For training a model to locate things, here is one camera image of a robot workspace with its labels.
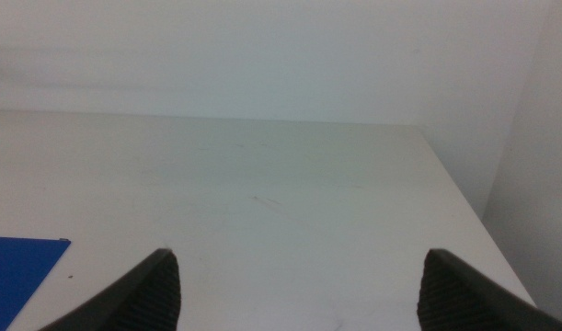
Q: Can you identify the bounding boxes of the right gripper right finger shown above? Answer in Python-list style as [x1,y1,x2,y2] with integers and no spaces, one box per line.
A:
[416,248,562,331]

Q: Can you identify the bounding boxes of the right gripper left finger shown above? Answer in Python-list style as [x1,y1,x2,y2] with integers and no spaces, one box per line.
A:
[37,247,182,331]

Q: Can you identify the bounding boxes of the blue rectangular mat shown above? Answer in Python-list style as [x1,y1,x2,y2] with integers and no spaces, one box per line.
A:
[0,235,73,331]

